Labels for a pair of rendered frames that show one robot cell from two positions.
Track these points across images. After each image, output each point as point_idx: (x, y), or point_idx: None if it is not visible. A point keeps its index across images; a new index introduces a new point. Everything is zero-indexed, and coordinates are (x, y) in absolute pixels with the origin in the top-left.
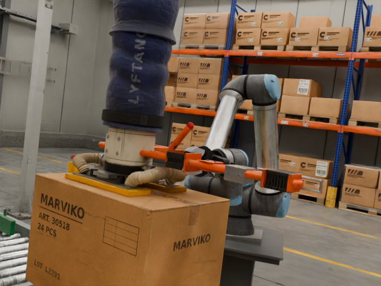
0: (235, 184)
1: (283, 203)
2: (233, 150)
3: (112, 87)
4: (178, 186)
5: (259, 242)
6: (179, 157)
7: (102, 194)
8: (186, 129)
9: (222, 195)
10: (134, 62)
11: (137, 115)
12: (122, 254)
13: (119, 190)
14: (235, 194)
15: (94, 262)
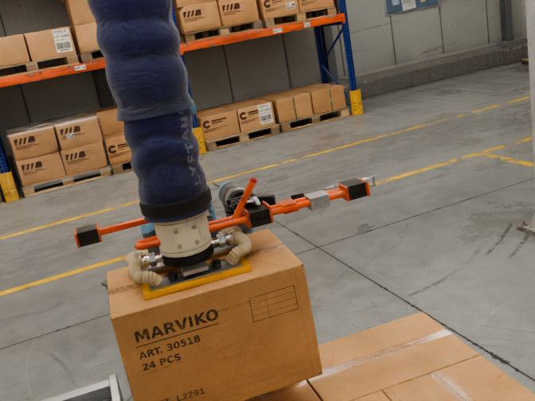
0: None
1: (214, 212)
2: (236, 184)
3: (169, 178)
4: None
5: None
6: (266, 212)
7: (236, 282)
8: (253, 185)
9: (242, 230)
10: (185, 142)
11: (205, 194)
12: (282, 317)
13: (236, 271)
14: None
15: (250, 344)
